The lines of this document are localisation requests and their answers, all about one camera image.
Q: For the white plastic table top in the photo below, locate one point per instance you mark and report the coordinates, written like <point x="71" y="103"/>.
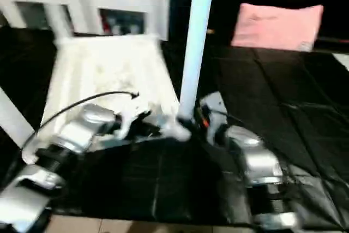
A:
<point x="109" y="69"/>

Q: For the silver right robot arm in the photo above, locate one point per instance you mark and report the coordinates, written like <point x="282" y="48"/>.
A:
<point x="253" y="156"/>

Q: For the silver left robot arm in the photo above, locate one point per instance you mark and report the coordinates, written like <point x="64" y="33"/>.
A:
<point x="71" y="135"/>

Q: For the black work mat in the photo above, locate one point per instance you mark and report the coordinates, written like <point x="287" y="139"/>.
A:
<point x="294" y="107"/>

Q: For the pink pillow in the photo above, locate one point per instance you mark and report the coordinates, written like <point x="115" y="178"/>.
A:
<point x="278" y="25"/>

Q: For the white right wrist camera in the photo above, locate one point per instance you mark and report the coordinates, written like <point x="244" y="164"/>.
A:
<point x="211" y="105"/>

